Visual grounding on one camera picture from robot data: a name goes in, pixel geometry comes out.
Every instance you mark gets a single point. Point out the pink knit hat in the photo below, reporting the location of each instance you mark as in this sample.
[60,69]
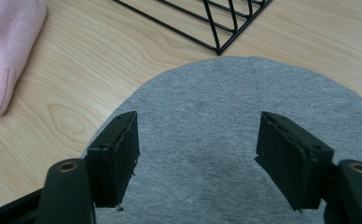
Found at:
[8,53]

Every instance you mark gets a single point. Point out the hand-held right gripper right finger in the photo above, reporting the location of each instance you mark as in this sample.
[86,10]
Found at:
[294,168]

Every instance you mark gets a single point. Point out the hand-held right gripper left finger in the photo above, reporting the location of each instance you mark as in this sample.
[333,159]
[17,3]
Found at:
[112,161]

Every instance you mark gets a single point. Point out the grey knit hat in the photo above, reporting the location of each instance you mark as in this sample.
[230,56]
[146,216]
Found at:
[201,124]

